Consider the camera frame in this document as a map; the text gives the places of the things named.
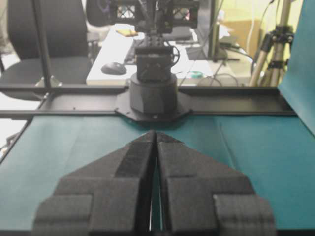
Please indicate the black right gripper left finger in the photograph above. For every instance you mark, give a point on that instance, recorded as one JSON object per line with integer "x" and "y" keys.
{"x": 107, "y": 197}

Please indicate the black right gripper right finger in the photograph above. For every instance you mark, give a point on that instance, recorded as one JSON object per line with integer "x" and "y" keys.
{"x": 203, "y": 197}

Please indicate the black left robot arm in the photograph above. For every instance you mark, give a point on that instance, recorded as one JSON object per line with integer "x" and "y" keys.
{"x": 153, "y": 87}

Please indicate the green tape roll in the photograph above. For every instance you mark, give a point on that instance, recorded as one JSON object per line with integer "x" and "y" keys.
{"x": 196, "y": 74}

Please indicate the black computer mouse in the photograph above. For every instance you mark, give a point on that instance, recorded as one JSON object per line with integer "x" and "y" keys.
{"x": 114, "y": 68}

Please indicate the white desk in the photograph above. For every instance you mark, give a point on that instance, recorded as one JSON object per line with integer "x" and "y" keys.
{"x": 235, "y": 71}

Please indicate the black monitor stand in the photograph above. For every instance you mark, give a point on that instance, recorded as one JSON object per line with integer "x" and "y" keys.
{"x": 208, "y": 29}

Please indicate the teal backdrop cloth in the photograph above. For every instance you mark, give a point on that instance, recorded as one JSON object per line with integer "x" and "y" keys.
{"x": 298, "y": 84}

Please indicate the black office chair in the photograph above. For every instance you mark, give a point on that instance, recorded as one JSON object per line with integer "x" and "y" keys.
{"x": 66, "y": 36}

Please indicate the black metal base rail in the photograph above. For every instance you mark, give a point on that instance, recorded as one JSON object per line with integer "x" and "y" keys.
{"x": 114, "y": 101}

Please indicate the silver camera tripod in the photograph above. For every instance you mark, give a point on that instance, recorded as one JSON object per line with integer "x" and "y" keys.
{"x": 270, "y": 65}

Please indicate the black vertical frame pole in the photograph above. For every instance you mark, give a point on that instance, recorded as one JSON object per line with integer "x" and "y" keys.
{"x": 42, "y": 43}

